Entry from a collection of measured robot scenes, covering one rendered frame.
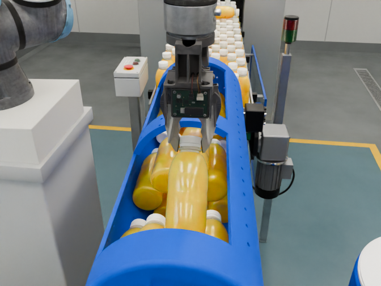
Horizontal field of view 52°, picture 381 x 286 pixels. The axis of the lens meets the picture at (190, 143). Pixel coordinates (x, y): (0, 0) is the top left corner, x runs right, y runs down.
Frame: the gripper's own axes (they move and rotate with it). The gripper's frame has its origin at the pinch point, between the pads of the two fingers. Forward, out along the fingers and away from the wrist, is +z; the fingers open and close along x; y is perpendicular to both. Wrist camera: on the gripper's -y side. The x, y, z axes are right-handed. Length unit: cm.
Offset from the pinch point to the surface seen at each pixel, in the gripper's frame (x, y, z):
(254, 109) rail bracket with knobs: 19, -73, 28
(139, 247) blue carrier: -5.7, 20.4, 4.9
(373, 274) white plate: 35.4, 6.2, 23.8
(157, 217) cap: -5.9, 3.7, 14.4
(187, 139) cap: -0.3, 1.5, -1.5
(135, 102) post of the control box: -29, -89, 35
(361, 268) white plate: 33.5, 4.7, 23.8
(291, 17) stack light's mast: 34, -107, 2
